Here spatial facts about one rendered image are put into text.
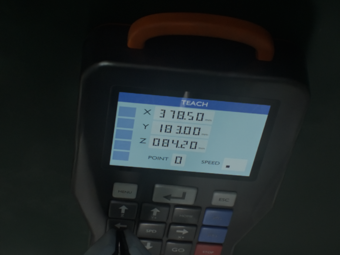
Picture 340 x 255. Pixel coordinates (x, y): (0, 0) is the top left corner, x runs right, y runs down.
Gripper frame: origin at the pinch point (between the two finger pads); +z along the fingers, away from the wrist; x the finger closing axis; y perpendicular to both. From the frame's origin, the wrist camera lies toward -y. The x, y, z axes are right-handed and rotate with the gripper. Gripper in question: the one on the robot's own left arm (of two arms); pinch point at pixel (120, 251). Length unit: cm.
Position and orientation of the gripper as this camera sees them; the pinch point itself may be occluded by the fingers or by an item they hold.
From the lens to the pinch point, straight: 41.7
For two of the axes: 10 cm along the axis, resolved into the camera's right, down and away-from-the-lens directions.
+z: -0.3, -5.5, 8.4
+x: 9.9, 0.9, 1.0
